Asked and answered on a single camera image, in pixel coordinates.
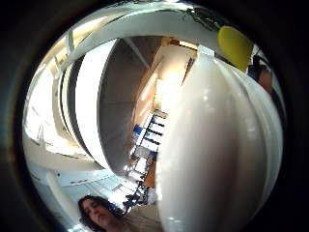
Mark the yellow rounded object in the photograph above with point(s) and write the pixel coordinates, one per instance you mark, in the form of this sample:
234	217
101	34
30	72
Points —
234	46

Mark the black shelving rack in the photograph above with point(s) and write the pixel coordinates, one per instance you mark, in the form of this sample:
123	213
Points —
151	133

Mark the the person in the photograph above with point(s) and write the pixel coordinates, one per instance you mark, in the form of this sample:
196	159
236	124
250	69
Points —
103	214

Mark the blue box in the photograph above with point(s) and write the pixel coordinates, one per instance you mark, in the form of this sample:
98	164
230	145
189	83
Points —
137	130

